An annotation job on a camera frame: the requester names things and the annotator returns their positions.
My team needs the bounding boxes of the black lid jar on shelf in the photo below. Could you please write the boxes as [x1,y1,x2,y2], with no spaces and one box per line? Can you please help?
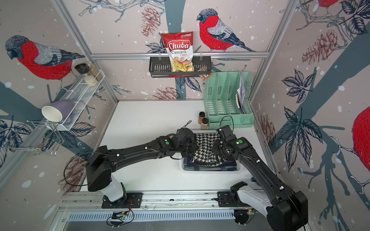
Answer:
[75,63,90,76]

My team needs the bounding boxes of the black wall basket shelf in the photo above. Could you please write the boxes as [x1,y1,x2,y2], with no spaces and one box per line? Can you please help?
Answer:
[149,56,212,78]

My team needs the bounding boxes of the navy plaid scarf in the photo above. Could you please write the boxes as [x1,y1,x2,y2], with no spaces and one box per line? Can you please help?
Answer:
[182,157,238,171]

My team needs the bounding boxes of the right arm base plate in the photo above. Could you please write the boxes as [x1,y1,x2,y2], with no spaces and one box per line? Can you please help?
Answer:
[214,191,250,208]

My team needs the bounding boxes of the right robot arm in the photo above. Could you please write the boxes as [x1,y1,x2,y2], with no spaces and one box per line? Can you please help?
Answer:
[213,126,308,231]

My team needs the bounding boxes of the beige spice jar black lid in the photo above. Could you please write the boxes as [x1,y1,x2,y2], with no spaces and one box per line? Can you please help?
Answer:
[201,117,209,130]

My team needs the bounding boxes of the wire cup holder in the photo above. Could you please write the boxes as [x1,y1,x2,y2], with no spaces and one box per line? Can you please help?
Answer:
[1,120,66,157]

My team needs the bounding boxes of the houndstooth scarf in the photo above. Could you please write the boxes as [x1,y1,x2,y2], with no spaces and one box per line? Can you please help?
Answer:
[190,133,230,167]

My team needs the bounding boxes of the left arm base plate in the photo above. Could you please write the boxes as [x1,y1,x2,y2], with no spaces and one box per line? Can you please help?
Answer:
[101,193,144,209]

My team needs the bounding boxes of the snack packet in black shelf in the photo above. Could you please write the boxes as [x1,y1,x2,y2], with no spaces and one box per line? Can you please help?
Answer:
[196,65,213,82]

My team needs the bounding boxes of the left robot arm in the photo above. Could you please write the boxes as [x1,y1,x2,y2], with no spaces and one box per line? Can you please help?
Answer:
[85,128,198,202]

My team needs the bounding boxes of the white plastic basket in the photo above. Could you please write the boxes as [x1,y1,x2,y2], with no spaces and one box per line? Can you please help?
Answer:
[179,130,241,174]

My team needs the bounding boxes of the purple cup white inside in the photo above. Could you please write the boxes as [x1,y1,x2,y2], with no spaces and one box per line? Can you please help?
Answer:
[41,99,75,123]

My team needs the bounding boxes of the mint green desk organizer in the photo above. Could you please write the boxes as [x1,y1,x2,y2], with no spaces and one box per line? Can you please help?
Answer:
[203,72,254,130]

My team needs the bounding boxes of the glass jar on shelf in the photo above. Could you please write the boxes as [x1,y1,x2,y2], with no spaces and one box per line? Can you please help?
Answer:
[86,62,102,81]

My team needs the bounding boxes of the white wire wall shelf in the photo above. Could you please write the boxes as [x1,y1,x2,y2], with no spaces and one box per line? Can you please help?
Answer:
[46,70,106,131]

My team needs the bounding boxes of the Chuba cassava chips bag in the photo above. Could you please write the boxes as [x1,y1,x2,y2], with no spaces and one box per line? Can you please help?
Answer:
[162,32,194,72]

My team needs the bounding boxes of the brown spice jar black lid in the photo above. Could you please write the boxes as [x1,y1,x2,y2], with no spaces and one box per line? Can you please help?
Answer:
[198,112,206,125]

